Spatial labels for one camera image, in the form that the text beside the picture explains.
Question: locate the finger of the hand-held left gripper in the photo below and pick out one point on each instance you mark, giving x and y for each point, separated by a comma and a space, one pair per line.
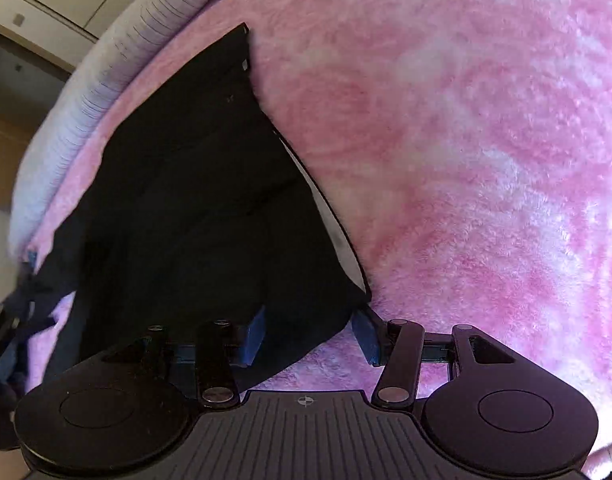
3, 330
32, 261

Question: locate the pink floral blanket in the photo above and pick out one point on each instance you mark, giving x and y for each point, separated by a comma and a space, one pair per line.
461, 160

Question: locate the wooden door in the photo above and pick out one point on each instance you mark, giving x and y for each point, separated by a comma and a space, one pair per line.
1, 160

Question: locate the white striped quilt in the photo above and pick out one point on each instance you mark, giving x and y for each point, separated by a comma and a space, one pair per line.
101, 85

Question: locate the black pants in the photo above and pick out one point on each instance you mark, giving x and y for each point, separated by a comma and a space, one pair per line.
186, 210

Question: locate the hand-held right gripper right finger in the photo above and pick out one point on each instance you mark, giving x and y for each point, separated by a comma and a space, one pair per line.
366, 337

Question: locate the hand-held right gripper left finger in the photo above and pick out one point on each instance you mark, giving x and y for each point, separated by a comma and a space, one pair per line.
253, 337

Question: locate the grey wall switch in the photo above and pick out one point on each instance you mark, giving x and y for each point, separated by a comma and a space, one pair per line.
18, 19

